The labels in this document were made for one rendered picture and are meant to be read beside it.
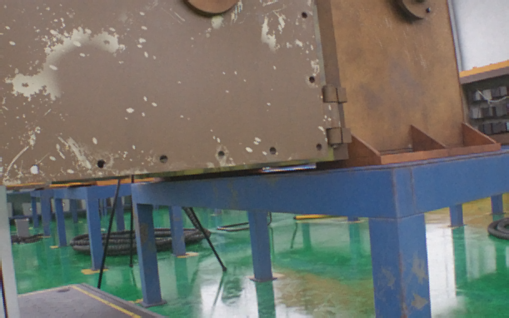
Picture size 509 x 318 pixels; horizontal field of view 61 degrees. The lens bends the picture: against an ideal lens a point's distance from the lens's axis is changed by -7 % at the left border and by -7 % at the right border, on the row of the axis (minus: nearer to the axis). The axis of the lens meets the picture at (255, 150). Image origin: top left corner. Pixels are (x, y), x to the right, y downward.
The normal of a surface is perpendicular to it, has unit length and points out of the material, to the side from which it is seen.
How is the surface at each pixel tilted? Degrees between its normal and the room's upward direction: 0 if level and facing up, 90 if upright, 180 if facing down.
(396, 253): 90
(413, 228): 90
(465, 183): 90
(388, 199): 90
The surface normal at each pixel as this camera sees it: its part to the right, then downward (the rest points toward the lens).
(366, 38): 0.51, -0.08
